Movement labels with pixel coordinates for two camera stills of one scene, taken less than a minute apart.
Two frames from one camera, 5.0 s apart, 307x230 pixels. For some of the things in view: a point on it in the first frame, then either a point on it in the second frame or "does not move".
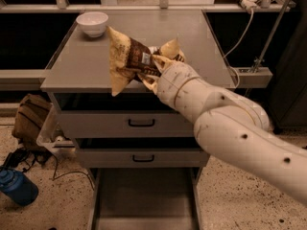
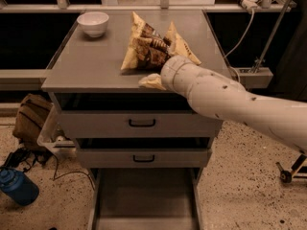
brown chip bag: (129, 57) → (150, 51)
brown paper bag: (31, 115) does not move
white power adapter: (250, 3) does not move
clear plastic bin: (52, 135) does not move
